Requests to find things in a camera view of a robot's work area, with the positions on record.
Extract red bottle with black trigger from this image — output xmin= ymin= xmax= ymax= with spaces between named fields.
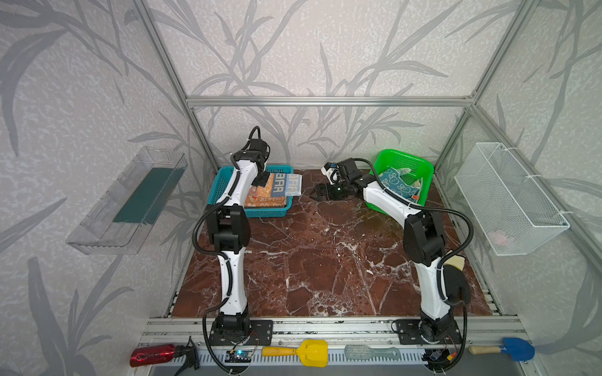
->
xmin=129 ymin=337 xmax=200 ymax=376

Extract clear plastic wall tray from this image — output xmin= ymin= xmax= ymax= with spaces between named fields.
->
xmin=67 ymin=147 xmax=188 ymax=255

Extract pink object in wire basket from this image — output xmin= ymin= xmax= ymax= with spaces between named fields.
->
xmin=488 ymin=230 xmax=509 ymax=247

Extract yellow toy shovel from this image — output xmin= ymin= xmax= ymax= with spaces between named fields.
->
xmin=262 ymin=339 xmax=329 ymax=368

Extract black and yellow glove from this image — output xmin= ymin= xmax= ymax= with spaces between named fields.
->
xmin=443 ymin=255 xmax=472 ymax=305

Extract teal plastic basket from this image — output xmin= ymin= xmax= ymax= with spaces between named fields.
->
xmin=208 ymin=164 xmax=294 ymax=218

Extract blue toy shovel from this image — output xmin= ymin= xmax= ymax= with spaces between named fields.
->
xmin=469 ymin=338 xmax=536 ymax=362

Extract orange bunny towel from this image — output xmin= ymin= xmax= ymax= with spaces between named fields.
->
xmin=245 ymin=186 xmax=287 ymax=208

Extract right controller board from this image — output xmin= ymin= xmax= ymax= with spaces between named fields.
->
xmin=423 ymin=349 xmax=458 ymax=365

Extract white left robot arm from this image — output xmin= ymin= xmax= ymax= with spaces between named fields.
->
xmin=192 ymin=126 xmax=271 ymax=345

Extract blue bunny towel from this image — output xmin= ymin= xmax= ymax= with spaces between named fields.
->
xmin=379 ymin=168 xmax=423 ymax=203

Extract orange beige lettered towel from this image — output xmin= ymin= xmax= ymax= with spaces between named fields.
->
xmin=253 ymin=172 xmax=303 ymax=197

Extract green plastic basket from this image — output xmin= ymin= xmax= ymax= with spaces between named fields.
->
xmin=373 ymin=149 xmax=434 ymax=207

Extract aluminium frame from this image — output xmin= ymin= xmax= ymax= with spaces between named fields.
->
xmin=131 ymin=0 xmax=602 ymax=330

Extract pale green brush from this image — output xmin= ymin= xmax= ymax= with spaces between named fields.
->
xmin=344 ymin=345 xmax=401 ymax=360

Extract white wire wall basket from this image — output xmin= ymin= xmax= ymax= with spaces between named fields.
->
xmin=455 ymin=143 xmax=571 ymax=256

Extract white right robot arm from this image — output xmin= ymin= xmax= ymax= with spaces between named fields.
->
xmin=310 ymin=158 xmax=474 ymax=344

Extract controller board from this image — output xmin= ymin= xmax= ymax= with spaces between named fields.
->
xmin=224 ymin=349 xmax=254 ymax=363
xmin=423 ymin=349 xmax=458 ymax=365

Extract left controller board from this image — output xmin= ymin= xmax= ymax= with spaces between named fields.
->
xmin=224 ymin=349 xmax=254 ymax=363

